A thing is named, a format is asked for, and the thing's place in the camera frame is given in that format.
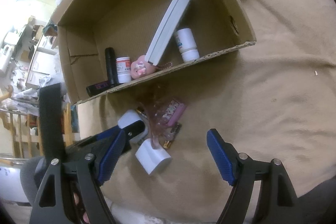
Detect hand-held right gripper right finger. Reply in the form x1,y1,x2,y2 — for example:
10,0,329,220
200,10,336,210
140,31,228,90
206,129,300,224

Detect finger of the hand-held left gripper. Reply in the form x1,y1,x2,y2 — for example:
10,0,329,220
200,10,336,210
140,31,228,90
38,83,67,159
77,127,132,155

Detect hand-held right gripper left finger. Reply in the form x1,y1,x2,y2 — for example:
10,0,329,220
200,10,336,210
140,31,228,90
29,130,127,224

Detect white and black device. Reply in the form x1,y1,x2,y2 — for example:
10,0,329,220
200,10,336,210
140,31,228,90
117,109,150,145

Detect small white box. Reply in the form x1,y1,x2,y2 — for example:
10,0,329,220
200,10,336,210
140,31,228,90
135,138,173,175

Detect small white bottle red label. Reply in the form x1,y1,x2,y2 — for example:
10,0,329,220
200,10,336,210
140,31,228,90
116,57,132,84

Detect black cylinder bottle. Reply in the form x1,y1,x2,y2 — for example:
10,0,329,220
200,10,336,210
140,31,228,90
105,47,118,87

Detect pink heart compact with cat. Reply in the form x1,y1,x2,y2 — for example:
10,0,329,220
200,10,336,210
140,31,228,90
130,54,174,80

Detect white bottle blue label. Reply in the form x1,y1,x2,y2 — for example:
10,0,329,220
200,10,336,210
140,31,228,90
174,28,201,62

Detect cardboard box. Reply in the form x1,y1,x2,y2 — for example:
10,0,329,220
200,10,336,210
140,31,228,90
51,0,257,105

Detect long white box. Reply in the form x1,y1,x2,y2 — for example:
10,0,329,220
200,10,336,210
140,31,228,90
145,0,194,66

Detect person's left hand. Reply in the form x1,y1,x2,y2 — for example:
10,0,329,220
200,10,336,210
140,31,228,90
70,183,92,224

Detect wooden railing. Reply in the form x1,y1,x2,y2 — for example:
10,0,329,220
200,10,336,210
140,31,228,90
0,85,72,160

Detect dark gold lipstick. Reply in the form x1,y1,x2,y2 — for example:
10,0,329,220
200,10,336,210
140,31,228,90
162,123,183,149

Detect white kitchen cabinet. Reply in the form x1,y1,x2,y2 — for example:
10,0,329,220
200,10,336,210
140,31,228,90
26,38,59,88

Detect translucent pink plastic item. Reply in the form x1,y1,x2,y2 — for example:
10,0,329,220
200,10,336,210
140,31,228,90
143,85,171,150

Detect white washing machine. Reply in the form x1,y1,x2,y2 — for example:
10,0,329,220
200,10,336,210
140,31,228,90
43,35,60,51

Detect person's grey pants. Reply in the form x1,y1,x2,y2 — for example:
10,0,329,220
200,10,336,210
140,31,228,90
295,178,336,224

